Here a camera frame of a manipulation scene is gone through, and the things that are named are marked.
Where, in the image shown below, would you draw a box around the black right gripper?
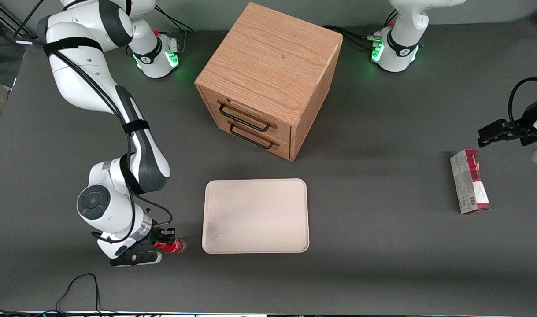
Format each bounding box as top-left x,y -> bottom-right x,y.
132,225 -> 177,256

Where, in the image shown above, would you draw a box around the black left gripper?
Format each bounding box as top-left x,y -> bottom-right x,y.
478,95 -> 537,148

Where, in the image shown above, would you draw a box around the red coke bottle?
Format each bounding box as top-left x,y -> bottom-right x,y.
155,237 -> 188,255

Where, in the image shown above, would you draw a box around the beige rectangular plastic tray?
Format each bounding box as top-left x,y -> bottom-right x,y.
202,178 -> 310,254

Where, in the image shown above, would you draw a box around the red plaid cardboard box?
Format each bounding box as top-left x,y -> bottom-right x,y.
450,149 -> 491,215

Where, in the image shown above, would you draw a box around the wooden drawer front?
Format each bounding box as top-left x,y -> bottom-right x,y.
215,117 -> 292,160
201,87 -> 293,142

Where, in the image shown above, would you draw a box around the oak wooden drawer cabinet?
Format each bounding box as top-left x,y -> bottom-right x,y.
194,2 -> 344,162

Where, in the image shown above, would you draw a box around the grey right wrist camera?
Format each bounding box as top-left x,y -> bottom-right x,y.
110,251 -> 162,267

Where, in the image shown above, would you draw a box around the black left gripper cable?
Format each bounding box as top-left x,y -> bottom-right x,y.
508,77 -> 537,129

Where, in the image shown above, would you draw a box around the black loose table cable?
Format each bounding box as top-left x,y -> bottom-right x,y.
0,273 -> 150,317

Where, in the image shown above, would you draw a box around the black metal drawer handle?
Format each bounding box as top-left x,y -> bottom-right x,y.
229,124 -> 274,150
219,103 -> 271,133

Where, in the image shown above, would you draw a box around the black left base cables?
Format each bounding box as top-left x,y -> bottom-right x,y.
323,9 -> 399,50

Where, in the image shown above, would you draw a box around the black base cables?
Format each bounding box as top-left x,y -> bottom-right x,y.
150,7 -> 196,57
323,9 -> 399,50

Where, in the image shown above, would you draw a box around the black right base cables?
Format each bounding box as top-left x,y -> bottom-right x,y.
150,7 -> 196,57

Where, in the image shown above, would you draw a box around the aluminium frame rail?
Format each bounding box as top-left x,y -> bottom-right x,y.
0,7 -> 24,41

